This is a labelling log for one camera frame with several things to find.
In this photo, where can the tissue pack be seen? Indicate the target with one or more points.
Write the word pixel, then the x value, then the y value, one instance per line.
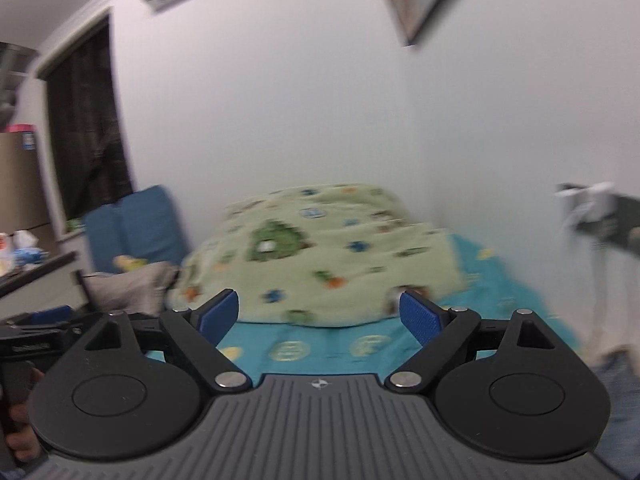
pixel 27 250

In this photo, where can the blue-grey garment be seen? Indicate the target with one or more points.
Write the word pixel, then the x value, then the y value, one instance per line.
pixel 617 410

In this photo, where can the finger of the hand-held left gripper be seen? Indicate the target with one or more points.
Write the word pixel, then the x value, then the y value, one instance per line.
pixel 50 314

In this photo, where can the green printed blanket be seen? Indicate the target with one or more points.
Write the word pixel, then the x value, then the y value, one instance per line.
pixel 325 260

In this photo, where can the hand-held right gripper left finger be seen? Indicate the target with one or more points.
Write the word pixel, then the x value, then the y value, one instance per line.
pixel 220 316

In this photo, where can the teal printed bed sheet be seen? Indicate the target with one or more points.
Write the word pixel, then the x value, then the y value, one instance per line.
pixel 320 347

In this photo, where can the white wall charger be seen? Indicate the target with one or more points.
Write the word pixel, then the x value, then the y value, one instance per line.
pixel 587 205

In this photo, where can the blue cushion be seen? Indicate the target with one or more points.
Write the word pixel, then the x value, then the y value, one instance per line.
pixel 135 227

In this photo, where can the dark curtain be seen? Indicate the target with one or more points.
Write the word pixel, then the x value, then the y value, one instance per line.
pixel 87 135

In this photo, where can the grey pillow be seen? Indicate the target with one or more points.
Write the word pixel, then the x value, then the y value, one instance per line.
pixel 127 285

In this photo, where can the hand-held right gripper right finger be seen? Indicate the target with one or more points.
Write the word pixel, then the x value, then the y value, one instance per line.
pixel 419 316

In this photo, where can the person's left hand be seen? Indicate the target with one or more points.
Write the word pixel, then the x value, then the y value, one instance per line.
pixel 22 440

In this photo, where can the dark desk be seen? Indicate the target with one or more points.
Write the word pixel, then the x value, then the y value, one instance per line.
pixel 30 275

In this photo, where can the dark green object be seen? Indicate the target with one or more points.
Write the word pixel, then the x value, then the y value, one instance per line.
pixel 615 225

